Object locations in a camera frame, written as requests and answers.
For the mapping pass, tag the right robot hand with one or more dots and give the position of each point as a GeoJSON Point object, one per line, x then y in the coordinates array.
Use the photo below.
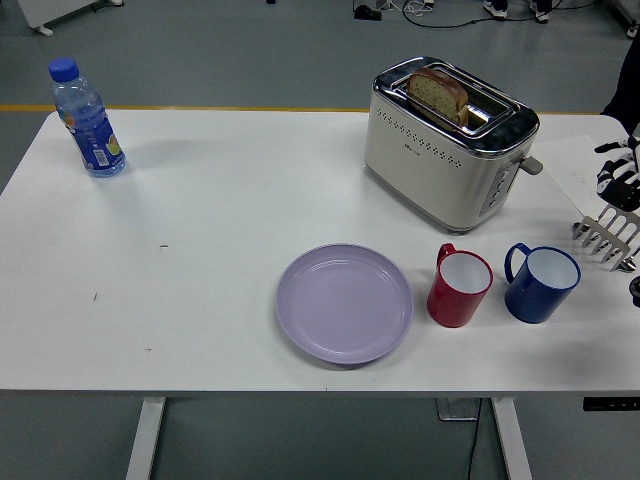
{"type": "Point", "coordinates": [622, 187]}

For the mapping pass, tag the slice of toast bread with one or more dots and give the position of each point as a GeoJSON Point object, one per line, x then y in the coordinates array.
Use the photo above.
{"type": "Point", "coordinates": [435, 92]}

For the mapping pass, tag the lilac round plate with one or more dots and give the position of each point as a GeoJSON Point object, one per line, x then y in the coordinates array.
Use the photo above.
{"type": "Point", "coordinates": [345, 305]}

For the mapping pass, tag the silver metal toast rack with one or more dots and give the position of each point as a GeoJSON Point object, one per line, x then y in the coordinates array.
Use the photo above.
{"type": "Point", "coordinates": [602, 240]}

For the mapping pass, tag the white paper sheet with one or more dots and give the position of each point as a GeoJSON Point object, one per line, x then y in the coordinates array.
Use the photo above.
{"type": "Point", "coordinates": [570, 165]}

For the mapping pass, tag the blue mug white inside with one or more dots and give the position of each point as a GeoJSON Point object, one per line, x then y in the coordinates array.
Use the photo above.
{"type": "Point", "coordinates": [530, 302]}

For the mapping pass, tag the cream and chrome toaster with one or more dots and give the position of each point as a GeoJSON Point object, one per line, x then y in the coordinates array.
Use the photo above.
{"type": "Point", "coordinates": [425, 170]}

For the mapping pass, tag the red mug white inside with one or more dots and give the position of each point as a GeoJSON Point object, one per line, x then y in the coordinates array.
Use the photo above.
{"type": "Point", "coordinates": [450, 307]}

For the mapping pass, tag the black table control panel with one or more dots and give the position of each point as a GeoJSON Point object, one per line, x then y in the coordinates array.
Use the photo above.
{"type": "Point", "coordinates": [610, 404]}

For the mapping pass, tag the white table leg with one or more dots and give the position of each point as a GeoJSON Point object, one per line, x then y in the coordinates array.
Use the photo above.
{"type": "Point", "coordinates": [145, 440]}
{"type": "Point", "coordinates": [512, 440]}

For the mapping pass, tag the white stand legs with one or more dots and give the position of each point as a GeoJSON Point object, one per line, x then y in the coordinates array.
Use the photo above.
{"type": "Point", "coordinates": [387, 5]}

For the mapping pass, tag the black floor socket box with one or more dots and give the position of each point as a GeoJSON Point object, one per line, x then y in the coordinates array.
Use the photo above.
{"type": "Point", "coordinates": [367, 13]}

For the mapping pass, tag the blue-capped plastic drink bottle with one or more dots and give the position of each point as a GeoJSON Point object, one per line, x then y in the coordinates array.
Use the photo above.
{"type": "Point", "coordinates": [92, 130]}

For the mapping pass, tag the white floor radiator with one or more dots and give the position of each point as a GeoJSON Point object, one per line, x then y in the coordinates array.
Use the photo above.
{"type": "Point", "coordinates": [55, 10]}

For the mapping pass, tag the grey bracket under table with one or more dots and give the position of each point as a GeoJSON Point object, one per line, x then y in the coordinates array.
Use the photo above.
{"type": "Point", "coordinates": [452, 410]}

